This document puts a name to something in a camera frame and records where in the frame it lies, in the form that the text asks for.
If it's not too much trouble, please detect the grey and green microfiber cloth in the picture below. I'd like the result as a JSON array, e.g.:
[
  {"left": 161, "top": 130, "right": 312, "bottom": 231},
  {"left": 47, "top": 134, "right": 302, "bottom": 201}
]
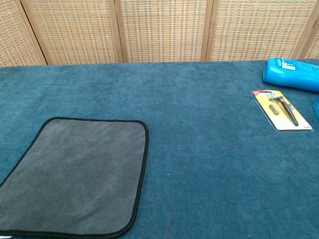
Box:
[{"left": 0, "top": 116, "right": 150, "bottom": 239}]

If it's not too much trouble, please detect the blue velvet table cover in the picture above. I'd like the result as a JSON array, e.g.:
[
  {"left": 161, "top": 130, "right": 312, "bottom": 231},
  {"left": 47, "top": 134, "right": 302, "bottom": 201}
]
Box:
[{"left": 0, "top": 59, "right": 319, "bottom": 239}]

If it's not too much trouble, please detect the razor in yellow blister pack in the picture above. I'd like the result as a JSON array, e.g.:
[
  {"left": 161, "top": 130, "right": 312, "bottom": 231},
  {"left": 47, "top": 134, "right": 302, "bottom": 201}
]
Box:
[{"left": 250, "top": 89, "right": 313, "bottom": 132}]

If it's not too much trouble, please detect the blue cookie box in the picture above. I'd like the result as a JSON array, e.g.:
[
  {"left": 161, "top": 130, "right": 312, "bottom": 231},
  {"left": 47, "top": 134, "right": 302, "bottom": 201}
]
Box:
[{"left": 311, "top": 97, "right": 319, "bottom": 120}]

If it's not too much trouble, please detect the woven bamboo folding screen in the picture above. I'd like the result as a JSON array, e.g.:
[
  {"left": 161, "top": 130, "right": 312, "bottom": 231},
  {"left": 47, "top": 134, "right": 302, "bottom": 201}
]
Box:
[{"left": 0, "top": 0, "right": 319, "bottom": 68}]

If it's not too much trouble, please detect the blue detergent bottle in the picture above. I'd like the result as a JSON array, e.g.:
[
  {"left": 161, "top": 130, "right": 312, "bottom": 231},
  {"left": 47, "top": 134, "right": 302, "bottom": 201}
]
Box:
[{"left": 262, "top": 57, "right": 319, "bottom": 93}]

